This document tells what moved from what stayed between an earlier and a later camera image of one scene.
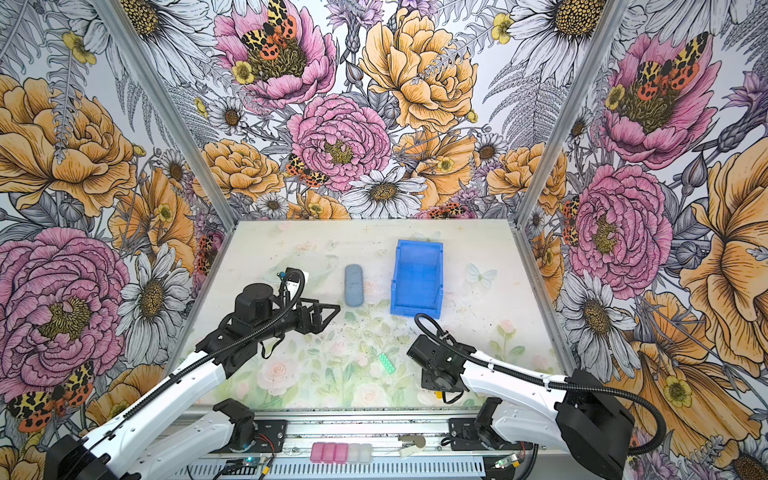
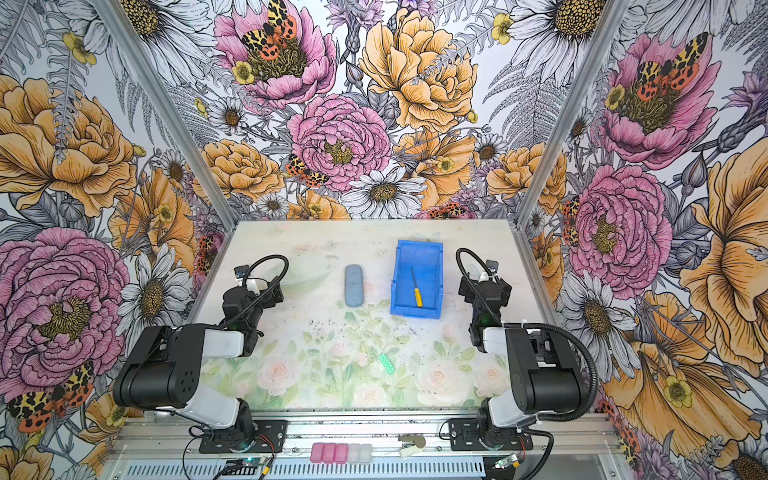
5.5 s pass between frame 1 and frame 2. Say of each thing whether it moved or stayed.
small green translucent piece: stayed
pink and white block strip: stayed
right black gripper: moved
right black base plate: stayed
